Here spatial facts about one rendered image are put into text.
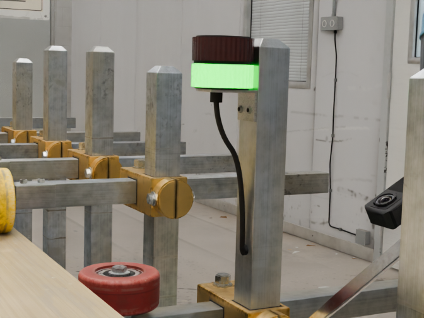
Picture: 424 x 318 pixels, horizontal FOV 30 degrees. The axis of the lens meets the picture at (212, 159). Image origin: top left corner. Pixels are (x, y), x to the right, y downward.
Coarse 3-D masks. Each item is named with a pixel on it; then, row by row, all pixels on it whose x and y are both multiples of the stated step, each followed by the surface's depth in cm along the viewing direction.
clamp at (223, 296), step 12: (204, 288) 86; (216, 288) 86; (228, 288) 86; (204, 300) 86; (216, 300) 84; (228, 300) 82; (228, 312) 81; (240, 312) 79; (252, 312) 78; (264, 312) 78; (276, 312) 78; (288, 312) 80
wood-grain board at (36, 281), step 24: (0, 240) 93; (24, 240) 93; (0, 264) 82; (24, 264) 82; (48, 264) 82; (0, 288) 73; (24, 288) 73; (48, 288) 73; (72, 288) 74; (0, 312) 66; (24, 312) 66; (48, 312) 66; (72, 312) 66; (96, 312) 67
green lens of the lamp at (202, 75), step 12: (192, 72) 75; (204, 72) 74; (216, 72) 73; (228, 72) 73; (240, 72) 74; (252, 72) 75; (192, 84) 75; (204, 84) 74; (216, 84) 74; (228, 84) 74; (240, 84) 74; (252, 84) 76
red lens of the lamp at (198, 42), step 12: (192, 48) 75; (204, 48) 74; (216, 48) 73; (228, 48) 73; (240, 48) 74; (252, 48) 75; (192, 60) 75; (204, 60) 74; (216, 60) 73; (228, 60) 73; (240, 60) 74; (252, 60) 75
